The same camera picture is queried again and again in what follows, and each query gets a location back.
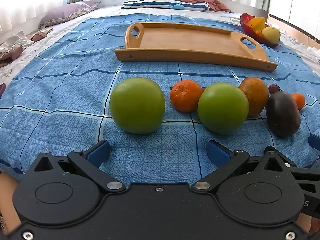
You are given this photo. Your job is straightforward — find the blue white striped pillow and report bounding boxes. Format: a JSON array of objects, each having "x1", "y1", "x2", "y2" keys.
[{"x1": 122, "y1": 0, "x2": 210, "y2": 12}]

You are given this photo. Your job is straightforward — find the wooden tray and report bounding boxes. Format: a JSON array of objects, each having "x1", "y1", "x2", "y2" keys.
[{"x1": 114, "y1": 22, "x2": 278, "y2": 72}]

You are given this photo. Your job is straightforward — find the purple pillow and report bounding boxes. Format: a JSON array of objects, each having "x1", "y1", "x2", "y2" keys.
[{"x1": 39, "y1": 0, "x2": 101, "y2": 29}]

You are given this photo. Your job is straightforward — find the orange mandarin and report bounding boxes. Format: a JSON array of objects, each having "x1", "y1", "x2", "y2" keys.
[{"x1": 170, "y1": 79, "x2": 203, "y2": 113}]

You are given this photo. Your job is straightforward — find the dark purple round fruit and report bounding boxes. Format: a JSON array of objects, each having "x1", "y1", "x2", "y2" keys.
[{"x1": 265, "y1": 91, "x2": 301, "y2": 138}]

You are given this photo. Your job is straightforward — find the yellow pear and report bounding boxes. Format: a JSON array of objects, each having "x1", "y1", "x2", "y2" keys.
[{"x1": 261, "y1": 26, "x2": 281, "y2": 44}]

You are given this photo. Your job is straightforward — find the yellow star fruit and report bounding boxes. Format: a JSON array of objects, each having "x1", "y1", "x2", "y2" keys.
[{"x1": 247, "y1": 17, "x2": 266, "y2": 32}]

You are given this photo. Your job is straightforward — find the blue checked blanket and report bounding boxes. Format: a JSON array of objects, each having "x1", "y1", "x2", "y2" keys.
[{"x1": 0, "y1": 12, "x2": 320, "y2": 180}]

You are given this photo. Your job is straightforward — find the white cloth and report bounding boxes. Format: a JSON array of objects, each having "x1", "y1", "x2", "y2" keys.
[{"x1": 0, "y1": 31, "x2": 34, "y2": 53}]

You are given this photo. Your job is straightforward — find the brownish orange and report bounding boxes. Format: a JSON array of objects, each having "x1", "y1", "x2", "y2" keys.
[{"x1": 239, "y1": 77, "x2": 270, "y2": 118}]

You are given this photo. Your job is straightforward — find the small orange kumquat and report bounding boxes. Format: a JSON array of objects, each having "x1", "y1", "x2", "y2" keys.
[{"x1": 291, "y1": 93, "x2": 306, "y2": 111}]

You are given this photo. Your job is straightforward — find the white sheer curtain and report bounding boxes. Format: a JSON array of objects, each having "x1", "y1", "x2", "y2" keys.
[{"x1": 0, "y1": 0, "x2": 270, "y2": 34}]

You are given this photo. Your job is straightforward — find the white floral bed sheet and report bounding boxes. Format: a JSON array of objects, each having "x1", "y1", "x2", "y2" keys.
[{"x1": 0, "y1": 2, "x2": 320, "y2": 98}]

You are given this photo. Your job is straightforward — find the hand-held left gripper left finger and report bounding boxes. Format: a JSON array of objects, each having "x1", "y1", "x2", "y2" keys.
[{"x1": 34, "y1": 140, "x2": 125, "y2": 193}]

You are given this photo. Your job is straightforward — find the white wardrobe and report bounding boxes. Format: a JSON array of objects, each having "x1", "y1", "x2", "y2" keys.
[{"x1": 269, "y1": 0, "x2": 320, "y2": 39}]

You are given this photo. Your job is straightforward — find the green apple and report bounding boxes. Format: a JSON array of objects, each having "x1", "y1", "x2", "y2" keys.
[
  {"x1": 197, "y1": 82, "x2": 250, "y2": 135},
  {"x1": 109, "y1": 77, "x2": 166, "y2": 135}
]

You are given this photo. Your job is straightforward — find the person's right hand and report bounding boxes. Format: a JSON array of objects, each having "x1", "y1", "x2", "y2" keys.
[{"x1": 298, "y1": 213, "x2": 320, "y2": 234}]

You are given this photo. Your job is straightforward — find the wooden side board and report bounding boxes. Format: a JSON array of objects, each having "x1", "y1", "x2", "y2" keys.
[{"x1": 267, "y1": 12, "x2": 320, "y2": 52}]

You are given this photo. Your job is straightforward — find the red glass bowl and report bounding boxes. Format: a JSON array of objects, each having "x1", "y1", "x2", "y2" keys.
[{"x1": 240, "y1": 13, "x2": 280, "y2": 48}]

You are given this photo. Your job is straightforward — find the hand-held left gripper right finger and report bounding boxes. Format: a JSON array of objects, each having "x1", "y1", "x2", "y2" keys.
[{"x1": 191, "y1": 140, "x2": 298, "y2": 194}]

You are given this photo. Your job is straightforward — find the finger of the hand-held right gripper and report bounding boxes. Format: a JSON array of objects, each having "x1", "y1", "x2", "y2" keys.
[
  {"x1": 308, "y1": 134, "x2": 320, "y2": 151},
  {"x1": 287, "y1": 165, "x2": 320, "y2": 193}
]

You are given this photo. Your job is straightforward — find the white crumpled clothes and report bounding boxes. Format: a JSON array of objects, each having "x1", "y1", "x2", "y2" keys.
[{"x1": 307, "y1": 44, "x2": 320, "y2": 64}]

